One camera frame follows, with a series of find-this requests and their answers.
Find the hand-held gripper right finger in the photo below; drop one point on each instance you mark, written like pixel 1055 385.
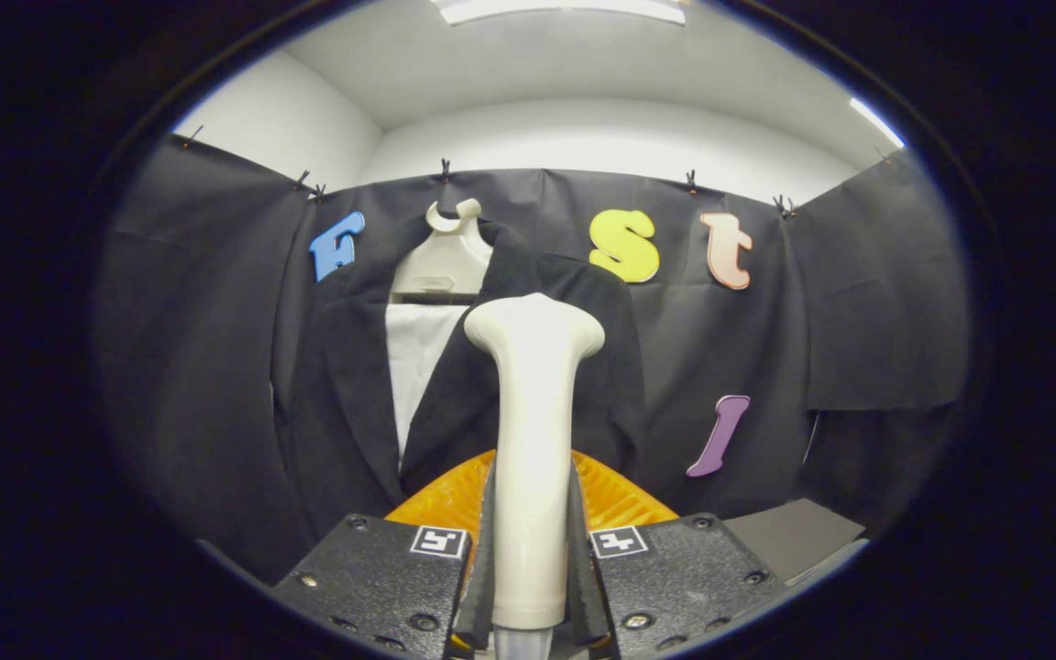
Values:
pixel 583 587

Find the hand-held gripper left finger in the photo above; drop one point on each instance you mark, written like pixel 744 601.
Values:
pixel 482 587

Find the black suit jacket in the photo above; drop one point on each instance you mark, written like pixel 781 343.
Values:
pixel 345 412

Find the white shirt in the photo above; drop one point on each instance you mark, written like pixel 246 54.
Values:
pixel 418 357

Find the white cabinet with grey top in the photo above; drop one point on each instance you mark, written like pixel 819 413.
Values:
pixel 794 532

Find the white plastic hanger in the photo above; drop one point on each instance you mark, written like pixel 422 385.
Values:
pixel 445 257

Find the black backdrop cloth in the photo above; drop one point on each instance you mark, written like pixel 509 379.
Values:
pixel 858 302

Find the row of black cloth clips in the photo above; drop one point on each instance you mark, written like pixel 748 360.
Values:
pixel 444 170

